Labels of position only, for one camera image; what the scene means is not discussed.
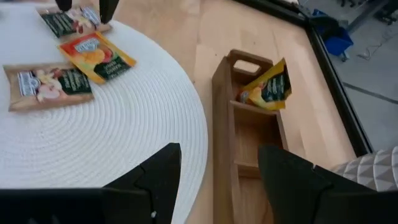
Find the orange tea packet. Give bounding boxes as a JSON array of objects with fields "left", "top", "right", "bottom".
[
  {"left": 58, "top": 30, "right": 137, "bottom": 85},
  {"left": 238, "top": 58, "right": 292, "bottom": 111}
]

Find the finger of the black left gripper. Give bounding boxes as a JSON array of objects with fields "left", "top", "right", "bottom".
[
  {"left": 98, "top": 0, "right": 121, "bottom": 25},
  {"left": 55, "top": 0, "right": 73, "bottom": 12}
]

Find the blue cart with grey base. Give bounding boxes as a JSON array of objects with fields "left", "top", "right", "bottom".
[{"left": 312, "top": 8, "right": 355, "bottom": 62}]

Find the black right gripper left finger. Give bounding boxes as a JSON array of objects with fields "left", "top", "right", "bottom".
[{"left": 104, "top": 142, "right": 182, "bottom": 224}]

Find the brown tea packet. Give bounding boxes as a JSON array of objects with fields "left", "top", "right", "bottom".
[
  {"left": 35, "top": 5, "right": 112, "bottom": 40},
  {"left": 2, "top": 62, "right": 95, "bottom": 112}
]

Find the succulent in patterned grey pot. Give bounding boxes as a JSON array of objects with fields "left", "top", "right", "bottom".
[{"left": 331, "top": 146, "right": 398, "bottom": 192}]

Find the white round woven placemat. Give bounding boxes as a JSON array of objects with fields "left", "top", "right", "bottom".
[{"left": 0, "top": 2, "right": 208, "bottom": 224}]

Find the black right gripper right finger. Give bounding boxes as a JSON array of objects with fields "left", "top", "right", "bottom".
[{"left": 258, "top": 146, "right": 374, "bottom": 224}]

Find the wooden three-compartment tray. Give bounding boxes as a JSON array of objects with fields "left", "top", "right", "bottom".
[{"left": 212, "top": 49, "right": 289, "bottom": 224}]

